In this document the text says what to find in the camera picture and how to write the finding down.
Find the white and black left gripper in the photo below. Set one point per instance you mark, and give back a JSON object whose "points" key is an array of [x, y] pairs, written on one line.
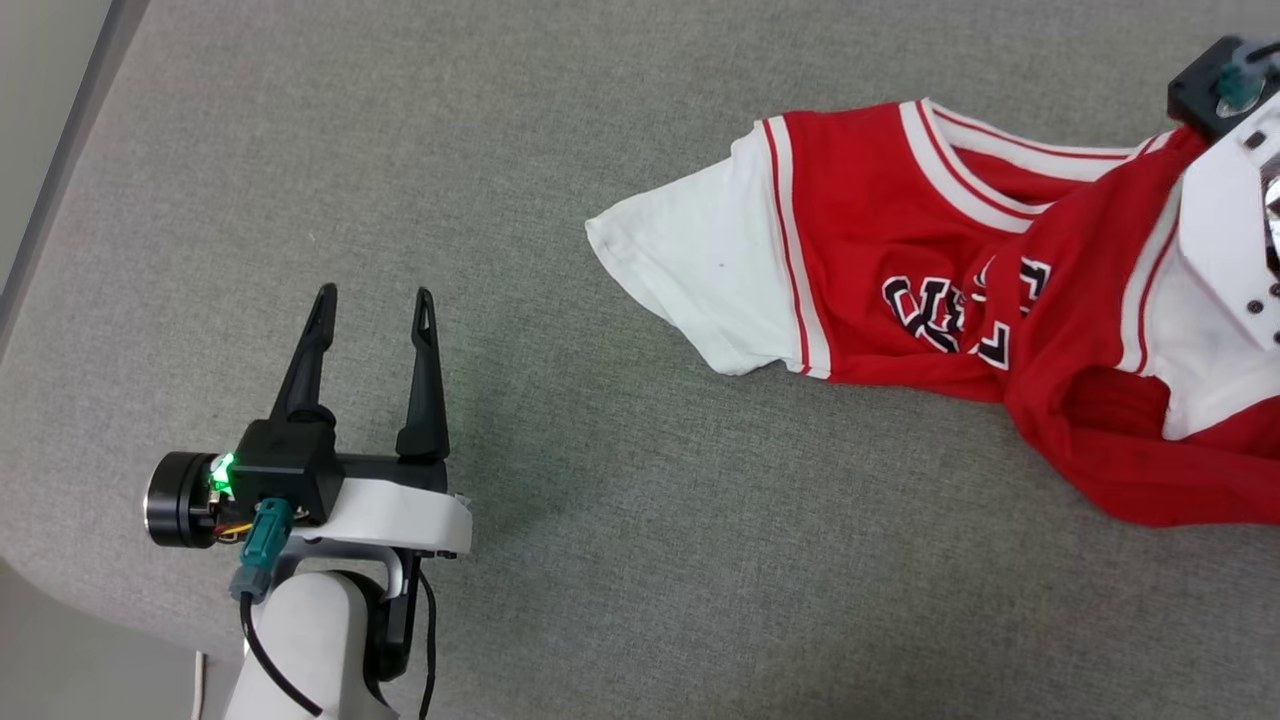
{"points": [[400, 515]]}

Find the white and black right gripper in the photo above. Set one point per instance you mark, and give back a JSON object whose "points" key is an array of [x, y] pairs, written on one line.
{"points": [[1235, 230]]}

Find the red and white basketball jersey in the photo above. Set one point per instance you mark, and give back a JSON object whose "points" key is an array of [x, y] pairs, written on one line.
{"points": [[870, 230]]}

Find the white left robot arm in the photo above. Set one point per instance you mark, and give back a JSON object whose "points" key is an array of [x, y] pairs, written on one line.
{"points": [[310, 640]]}

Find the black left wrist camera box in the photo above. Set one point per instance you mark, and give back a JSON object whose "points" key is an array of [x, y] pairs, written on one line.
{"points": [[290, 465]]}

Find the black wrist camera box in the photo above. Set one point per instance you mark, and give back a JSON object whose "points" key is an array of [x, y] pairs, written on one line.
{"points": [[290, 465], [1195, 100]]}

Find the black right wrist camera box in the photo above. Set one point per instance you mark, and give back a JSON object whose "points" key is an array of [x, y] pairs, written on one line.
{"points": [[1195, 100]]}

